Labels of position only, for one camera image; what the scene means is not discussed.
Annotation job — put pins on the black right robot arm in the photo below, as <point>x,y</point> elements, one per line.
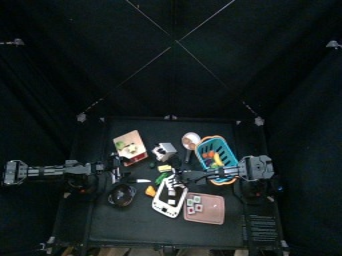
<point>248,168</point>

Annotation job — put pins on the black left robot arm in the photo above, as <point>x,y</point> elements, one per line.
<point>48,170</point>

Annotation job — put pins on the green topped sushi piece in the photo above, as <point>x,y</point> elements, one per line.
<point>189,202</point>
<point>196,199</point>

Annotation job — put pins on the white sushi tray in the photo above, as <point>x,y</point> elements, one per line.
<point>165,208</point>

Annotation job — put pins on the red topped sushi piece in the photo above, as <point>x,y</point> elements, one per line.
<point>199,207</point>
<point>191,210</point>

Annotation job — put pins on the pink square plate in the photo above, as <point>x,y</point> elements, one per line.
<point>211,213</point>

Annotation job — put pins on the green toy vegetable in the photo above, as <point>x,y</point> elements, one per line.
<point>160,178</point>

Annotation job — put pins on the toy knife white blade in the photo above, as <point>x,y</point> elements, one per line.
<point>141,180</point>

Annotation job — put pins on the yellow toy food block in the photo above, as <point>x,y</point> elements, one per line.
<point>164,168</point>

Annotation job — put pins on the orange toy food wedge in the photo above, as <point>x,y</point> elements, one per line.
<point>149,191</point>

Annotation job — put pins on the black bowl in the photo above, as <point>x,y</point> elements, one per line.
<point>121,195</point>

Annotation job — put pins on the orange toy carrot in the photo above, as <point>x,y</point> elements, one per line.
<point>207,155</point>

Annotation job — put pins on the yellow toy banana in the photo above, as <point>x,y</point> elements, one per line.
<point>218,158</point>

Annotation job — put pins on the grey white cube box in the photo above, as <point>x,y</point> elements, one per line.
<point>165,150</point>

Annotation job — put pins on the blue basket orange rim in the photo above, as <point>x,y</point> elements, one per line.
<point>224,146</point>

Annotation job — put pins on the grey frame corner bracket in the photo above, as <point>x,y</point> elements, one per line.
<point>80,117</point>
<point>332,44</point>
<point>16,42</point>
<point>259,121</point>
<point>169,117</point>

